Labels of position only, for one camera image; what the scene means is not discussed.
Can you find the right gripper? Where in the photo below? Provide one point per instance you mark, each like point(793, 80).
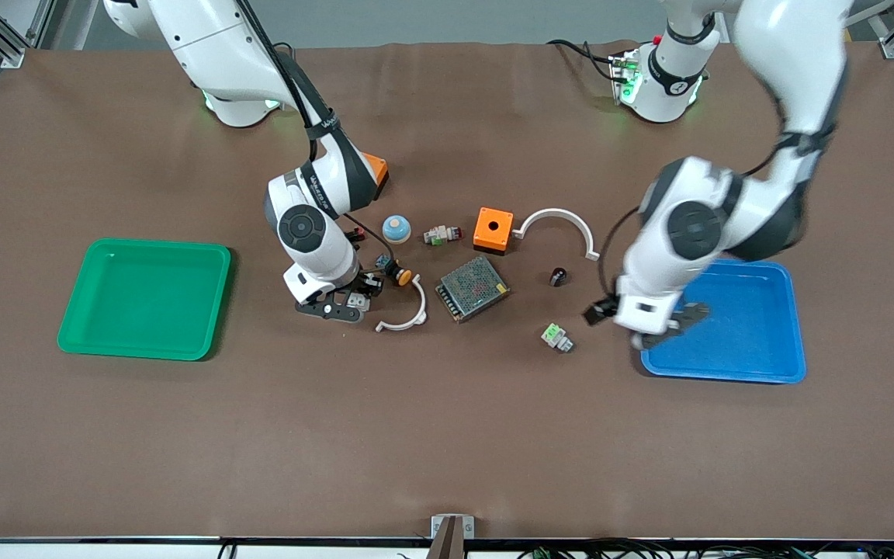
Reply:
point(370, 283)

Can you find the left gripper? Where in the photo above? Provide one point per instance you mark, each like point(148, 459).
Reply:
point(596, 311)

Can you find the white circuit breaker red switch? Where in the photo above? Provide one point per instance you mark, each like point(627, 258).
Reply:
point(358, 301)

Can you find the small black cylindrical capacitor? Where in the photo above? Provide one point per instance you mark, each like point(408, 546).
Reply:
point(558, 276)

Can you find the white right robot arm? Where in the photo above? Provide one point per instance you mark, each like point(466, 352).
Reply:
point(206, 39)

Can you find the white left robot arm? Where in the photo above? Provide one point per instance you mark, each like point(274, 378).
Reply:
point(792, 54)

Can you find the orange mushroom push button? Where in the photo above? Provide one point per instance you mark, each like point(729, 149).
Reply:
point(397, 273)

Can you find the green white contact block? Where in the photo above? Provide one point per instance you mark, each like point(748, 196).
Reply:
point(556, 336)

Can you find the small white semicircular clamp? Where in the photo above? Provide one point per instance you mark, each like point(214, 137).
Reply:
point(418, 309)

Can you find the blue white round button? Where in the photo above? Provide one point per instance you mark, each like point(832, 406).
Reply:
point(396, 228)

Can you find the green white connector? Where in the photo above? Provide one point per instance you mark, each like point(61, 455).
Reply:
point(441, 234)

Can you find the large white semicircular clamp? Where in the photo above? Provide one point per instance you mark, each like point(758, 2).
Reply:
point(558, 215)

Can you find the metal mesh power supply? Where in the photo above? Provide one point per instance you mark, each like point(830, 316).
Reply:
point(472, 288)

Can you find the orange button box black base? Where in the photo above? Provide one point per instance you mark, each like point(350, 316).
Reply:
point(493, 228)
point(377, 167)

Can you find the blue plastic tray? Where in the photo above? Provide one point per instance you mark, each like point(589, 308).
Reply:
point(742, 334)

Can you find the green plastic tray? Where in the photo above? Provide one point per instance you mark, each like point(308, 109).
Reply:
point(144, 299)

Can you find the left base green-lit control box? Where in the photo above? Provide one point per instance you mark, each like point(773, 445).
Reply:
point(625, 78)

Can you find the grey metal table bracket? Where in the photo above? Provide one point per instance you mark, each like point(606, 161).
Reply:
point(452, 534)

